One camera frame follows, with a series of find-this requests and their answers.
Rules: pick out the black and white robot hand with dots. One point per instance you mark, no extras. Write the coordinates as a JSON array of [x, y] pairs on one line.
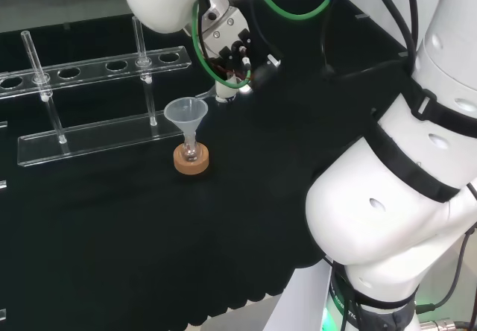
[[223, 29]]

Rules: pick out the translucent plastic funnel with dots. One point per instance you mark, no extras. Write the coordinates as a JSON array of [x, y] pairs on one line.
[[185, 112]]

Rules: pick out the small glass round-bottom flask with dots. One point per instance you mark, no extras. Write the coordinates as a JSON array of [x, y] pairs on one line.
[[190, 154]]

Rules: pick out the clear acrylic funnel stand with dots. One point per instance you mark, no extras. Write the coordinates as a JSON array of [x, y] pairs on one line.
[[93, 141]]

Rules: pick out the black bench cloth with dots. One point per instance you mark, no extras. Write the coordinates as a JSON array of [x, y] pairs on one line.
[[112, 234]]

